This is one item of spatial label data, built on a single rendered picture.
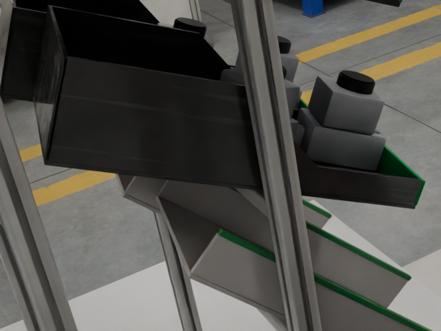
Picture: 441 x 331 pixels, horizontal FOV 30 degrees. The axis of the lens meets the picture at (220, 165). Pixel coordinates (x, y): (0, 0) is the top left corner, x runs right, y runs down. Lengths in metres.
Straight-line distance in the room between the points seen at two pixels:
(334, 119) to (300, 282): 0.13
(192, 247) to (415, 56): 3.45
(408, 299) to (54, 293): 0.64
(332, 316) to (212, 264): 0.12
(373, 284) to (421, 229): 1.92
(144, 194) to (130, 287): 0.47
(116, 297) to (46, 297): 0.65
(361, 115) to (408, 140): 2.62
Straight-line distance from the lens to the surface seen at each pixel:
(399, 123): 3.42
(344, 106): 0.65
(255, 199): 0.60
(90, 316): 1.16
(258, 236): 0.76
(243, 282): 0.62
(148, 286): 1.18
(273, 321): 0.68
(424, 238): 2.71
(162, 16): 4.59
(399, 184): 0.63
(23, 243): 0.50
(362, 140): 0.67
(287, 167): 0.55
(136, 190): 0.73
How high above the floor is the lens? 1.53
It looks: 28 degrees down
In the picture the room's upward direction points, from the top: 11 degrees counter-clockwise
